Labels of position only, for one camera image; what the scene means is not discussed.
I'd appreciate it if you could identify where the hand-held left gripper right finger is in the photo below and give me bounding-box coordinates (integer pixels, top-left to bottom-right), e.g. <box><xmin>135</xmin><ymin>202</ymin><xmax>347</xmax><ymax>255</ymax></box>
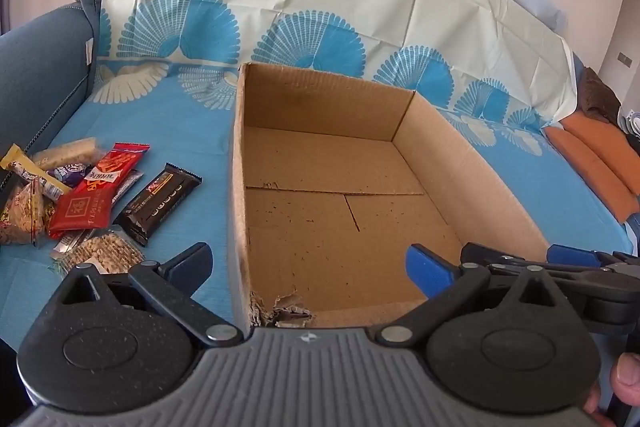
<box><xmin>374</xmin><ymin>244</ymin><xmax>571</xmax><ymax>349</ymax></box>

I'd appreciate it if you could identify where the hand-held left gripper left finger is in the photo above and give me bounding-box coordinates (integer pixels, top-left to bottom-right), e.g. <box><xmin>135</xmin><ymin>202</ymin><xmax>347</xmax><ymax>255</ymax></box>
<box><xmin>47</xmin><ymin>243</ymin><xmax>240</xmax><ymax>349</ymax></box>

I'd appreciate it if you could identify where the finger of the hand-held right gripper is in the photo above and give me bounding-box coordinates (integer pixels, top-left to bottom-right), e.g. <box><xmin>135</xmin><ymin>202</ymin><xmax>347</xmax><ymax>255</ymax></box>
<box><xmin>459</xmin><ymin>242</ymin><xmax>551</xmax><ymax>273</ymax></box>
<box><xmin>547</xmin><ymin>245</ymin><xmax>634</xmax><ymax>268</ymax></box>

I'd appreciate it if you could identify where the clear cracker packet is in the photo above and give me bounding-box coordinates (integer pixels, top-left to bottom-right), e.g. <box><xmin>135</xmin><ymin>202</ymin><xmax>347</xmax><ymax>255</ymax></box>
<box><xmin>55</xmin><ymin>229</ymin><xmax>146</xmax><ymax>278</ymax></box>

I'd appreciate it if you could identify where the brown cardboard box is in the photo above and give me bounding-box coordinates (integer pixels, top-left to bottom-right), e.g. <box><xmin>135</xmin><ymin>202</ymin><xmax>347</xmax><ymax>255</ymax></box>
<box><xmin>227</xmin><ymin>62</ymin><xmax>551</xmax><ymax>340</ymax></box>

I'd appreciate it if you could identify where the red spicy strip packet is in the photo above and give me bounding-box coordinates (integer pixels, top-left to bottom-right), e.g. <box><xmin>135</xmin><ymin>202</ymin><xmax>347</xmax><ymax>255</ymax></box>
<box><xmin>82</xmin><ymin>143</ymin><xmax>151</xmax><ymax>208</ymax></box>

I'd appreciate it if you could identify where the red packet with square label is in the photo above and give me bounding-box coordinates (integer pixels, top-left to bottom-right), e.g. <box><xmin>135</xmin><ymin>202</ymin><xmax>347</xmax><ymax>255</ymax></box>
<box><xmin>47</xmin><ymin>192</ymin><xmax>113</xmax><ymax>240</ymax></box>

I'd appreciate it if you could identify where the person's right hand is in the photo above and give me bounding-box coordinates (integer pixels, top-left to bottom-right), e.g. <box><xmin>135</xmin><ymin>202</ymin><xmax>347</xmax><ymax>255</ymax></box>
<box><xmin>582</xmin><ymin>352</ymin><xmax>640</xmax><ymax>427</ymax></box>

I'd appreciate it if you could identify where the dark chocolate bar packet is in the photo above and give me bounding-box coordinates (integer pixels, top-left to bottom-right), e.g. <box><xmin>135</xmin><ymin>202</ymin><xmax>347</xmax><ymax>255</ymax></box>
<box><xmin>114</xmin><ymin>163</ymin><xmax>203</xmax><ymax>248</ymax></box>

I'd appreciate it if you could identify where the silver striped wrapper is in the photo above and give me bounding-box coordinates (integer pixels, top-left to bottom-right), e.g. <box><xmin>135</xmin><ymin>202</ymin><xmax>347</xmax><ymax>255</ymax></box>
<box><xmin>109</xmin><ymin>169</ymin><xmax>144</xmax><ymax>208</ymax></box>

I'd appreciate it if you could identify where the orange cushion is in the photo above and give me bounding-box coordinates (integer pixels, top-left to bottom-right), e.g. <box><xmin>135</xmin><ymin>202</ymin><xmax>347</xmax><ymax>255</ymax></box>
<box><xmin>542</xmin><ymin>114</ymin><xmax>640</xmax><ymax>223</ymax></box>

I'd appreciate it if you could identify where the thin silver wrapper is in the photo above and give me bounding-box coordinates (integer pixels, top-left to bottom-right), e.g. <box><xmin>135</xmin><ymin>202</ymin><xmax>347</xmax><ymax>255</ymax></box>
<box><xmin>51</xmin><ymin>229</ymin><xmax>96</xmax><ymax>260</ymax></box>

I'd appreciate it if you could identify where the purple wrapped candy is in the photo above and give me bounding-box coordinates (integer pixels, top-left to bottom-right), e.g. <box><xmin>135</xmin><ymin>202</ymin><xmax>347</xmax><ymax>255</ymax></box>
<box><xmin>50</xmin><ymin>159</ymin><xmax>93</xmax><ymax>185</ymax></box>

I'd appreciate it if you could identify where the brown cloth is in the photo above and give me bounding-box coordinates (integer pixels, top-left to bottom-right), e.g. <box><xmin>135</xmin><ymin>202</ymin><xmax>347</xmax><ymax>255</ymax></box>
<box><xmin>580</xmin><ymin>67</ymin><xmax>623</xmax><ymax>122</ymax></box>

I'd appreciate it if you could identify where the beige rice cracker bar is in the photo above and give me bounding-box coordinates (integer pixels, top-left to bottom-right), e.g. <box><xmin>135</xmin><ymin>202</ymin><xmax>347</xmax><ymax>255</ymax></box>
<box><xmin>32</xmin><ymin>137</ymin><xmax>98</xmax><ymax>170</ymax></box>

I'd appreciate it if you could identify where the peanut packet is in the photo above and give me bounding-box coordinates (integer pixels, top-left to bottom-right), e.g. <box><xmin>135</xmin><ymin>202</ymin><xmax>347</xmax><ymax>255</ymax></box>
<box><xmin>0</xmin><ymin>181</ymin><xmax>57</xmax><ymax>248</ymax></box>

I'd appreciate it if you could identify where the yellow white candy stick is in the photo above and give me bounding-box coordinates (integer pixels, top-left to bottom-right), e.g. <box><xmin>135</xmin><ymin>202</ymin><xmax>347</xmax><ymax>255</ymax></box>
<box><xmin>0</xmin><ymin>144</ymin><xmax>71</xmax><ymax>208</ymax></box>

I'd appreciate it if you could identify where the blue fabric sofa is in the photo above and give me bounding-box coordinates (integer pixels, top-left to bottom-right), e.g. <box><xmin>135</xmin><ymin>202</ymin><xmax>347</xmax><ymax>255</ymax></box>
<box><xmin>0</xmin><ymin>0</ymin><xmax>640</xmax><ymax>258</ymax></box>

